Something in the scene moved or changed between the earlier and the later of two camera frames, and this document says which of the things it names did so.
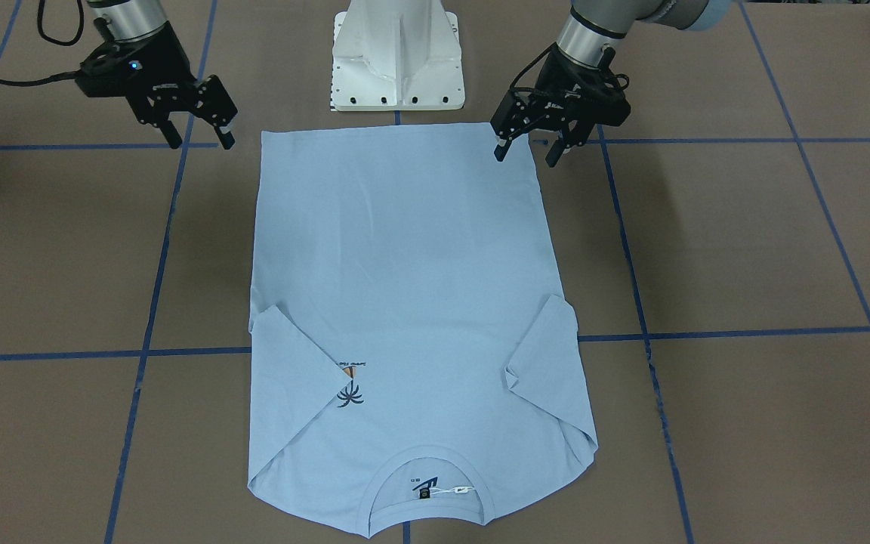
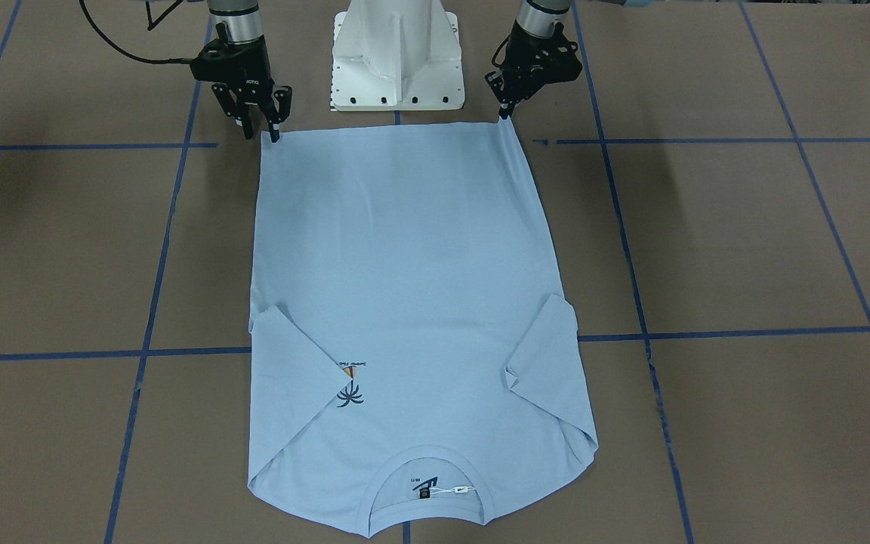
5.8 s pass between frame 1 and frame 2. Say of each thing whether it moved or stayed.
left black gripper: moved
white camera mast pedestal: stayed
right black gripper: moved
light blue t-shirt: stayed
